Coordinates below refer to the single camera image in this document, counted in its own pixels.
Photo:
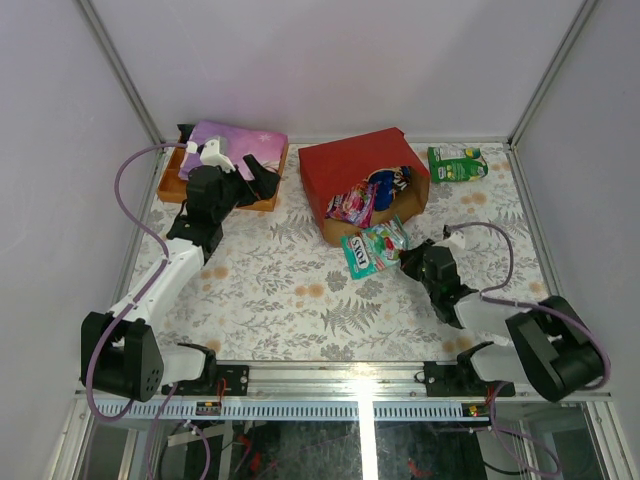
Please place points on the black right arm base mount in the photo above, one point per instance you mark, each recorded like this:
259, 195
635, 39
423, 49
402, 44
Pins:
450, 380

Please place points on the aluminium front rail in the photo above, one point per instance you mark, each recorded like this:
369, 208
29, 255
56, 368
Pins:
304, 381

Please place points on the teal Fox's candy bag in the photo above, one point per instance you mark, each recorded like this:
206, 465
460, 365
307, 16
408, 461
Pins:
374, 249

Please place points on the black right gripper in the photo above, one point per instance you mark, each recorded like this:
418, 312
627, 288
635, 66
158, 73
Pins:
410, 258

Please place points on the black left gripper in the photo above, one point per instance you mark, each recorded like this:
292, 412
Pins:
245, 181

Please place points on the blue Oreo snack bag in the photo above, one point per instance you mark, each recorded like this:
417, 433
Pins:
388, 184

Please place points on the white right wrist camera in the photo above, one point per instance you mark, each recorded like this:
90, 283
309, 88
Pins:
453, 238

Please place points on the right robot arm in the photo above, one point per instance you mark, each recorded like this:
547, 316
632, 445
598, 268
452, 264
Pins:
550, 347

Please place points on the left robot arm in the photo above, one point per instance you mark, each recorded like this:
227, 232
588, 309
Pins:
120, 353

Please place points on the green candy packet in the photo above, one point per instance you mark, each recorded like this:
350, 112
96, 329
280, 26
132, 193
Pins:
454, 165

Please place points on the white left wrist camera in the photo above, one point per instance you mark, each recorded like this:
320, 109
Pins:
212, 153

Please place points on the red paper bag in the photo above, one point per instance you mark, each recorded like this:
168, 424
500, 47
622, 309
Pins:
332, 168

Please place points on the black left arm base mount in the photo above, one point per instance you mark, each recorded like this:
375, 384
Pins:
224, 379

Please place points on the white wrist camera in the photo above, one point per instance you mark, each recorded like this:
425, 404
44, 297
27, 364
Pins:
212, 153
453, 238

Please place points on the dark patterned cloth at back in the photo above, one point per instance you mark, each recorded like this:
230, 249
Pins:
185, 131

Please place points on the pink purple Fox's candy bag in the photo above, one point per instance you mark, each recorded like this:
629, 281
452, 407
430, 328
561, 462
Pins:
355, 206

